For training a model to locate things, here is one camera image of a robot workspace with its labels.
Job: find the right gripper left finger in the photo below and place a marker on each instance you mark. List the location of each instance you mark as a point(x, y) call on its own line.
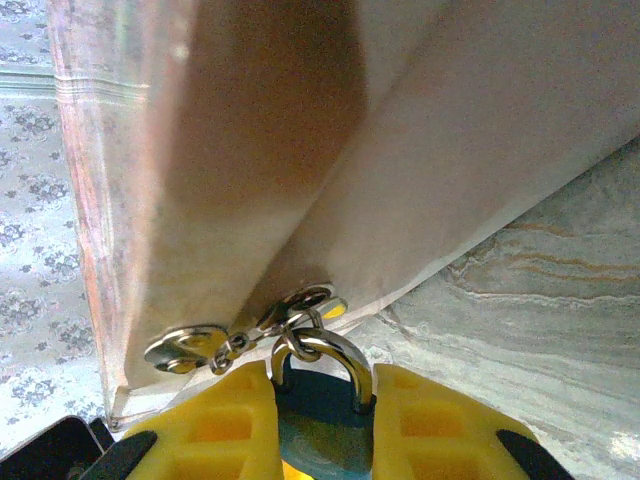
point(215, 440)

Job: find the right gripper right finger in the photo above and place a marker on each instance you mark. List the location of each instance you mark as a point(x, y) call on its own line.
point(440, 440)

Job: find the blue padlock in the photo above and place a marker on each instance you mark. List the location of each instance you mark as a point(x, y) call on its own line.
point(320, 430)

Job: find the wooden box with pink print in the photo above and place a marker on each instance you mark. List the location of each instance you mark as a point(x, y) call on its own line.
point(400, 150)

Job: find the silver metal hasp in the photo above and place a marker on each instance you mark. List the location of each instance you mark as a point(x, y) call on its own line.
point(190, 345)

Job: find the blue floral backdrop cloth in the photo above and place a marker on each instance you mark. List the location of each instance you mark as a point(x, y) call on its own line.
point(20, 30)
point(35, 250)

